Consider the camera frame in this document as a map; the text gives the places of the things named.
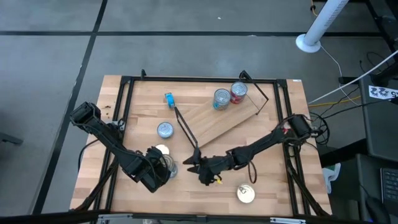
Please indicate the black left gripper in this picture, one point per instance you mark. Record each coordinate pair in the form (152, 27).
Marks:
(146, 171)

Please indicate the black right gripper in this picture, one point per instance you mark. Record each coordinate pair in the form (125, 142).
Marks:
(214, 168)

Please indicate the green Circle Hook can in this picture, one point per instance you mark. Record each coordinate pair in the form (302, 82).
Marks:
(165, 130)

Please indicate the gold lid seafood can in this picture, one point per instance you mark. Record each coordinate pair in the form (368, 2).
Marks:
(245, 193)

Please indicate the red seafood can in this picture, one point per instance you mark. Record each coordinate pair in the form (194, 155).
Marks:
(235, 102)
(239, 88)
(236, 99)

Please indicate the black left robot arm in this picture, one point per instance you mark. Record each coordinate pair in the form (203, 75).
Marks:
(105, 135)

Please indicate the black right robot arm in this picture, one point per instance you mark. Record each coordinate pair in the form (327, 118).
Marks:
(267, 142)

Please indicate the yellow tag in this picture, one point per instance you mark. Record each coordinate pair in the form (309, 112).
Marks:
(219, 181)

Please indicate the black rig crossbeam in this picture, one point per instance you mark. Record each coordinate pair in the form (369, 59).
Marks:
(62, 216)

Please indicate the white power strip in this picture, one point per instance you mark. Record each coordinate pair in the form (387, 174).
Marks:
(314, 133)

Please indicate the white green bag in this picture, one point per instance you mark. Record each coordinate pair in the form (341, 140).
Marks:
(331, 179)

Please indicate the white tower fan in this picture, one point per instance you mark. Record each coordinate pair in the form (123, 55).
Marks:
(303, 46)

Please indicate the black power adapter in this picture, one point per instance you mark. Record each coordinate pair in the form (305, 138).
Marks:
(346, 80)

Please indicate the dark grey desk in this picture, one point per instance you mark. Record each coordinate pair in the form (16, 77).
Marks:
(382, 124)

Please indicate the black keyboard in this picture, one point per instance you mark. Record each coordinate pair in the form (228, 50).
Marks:
(390, 189)

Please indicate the white marker sticker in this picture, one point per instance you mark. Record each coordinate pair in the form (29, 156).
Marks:
(381, 92)

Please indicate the black stand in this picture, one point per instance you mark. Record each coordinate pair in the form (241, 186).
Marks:
(390, 29)

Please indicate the black metal table frame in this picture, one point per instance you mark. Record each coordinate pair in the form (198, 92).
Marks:
(186, 79)

